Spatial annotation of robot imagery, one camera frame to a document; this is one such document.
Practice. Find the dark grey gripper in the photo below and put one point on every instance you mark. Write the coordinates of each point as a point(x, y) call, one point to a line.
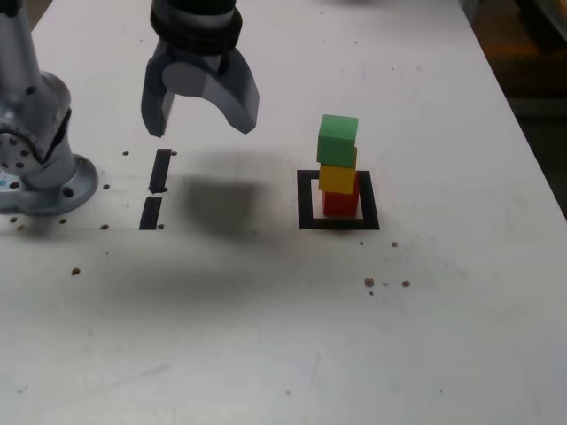
point(199, 59)

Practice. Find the green cube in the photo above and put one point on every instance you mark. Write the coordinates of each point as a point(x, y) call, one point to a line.
point(336, 141)

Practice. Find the yellow cube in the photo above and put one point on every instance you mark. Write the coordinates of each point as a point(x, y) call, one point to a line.
point(339, 179)

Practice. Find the red cube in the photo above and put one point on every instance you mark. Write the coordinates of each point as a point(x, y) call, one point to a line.
point(339, 204)

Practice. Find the black tape square outline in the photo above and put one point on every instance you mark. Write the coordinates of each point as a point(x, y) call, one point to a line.
point(305, 203)

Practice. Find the black tape strip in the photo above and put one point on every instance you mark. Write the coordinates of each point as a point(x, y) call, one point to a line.
point(160, 170)

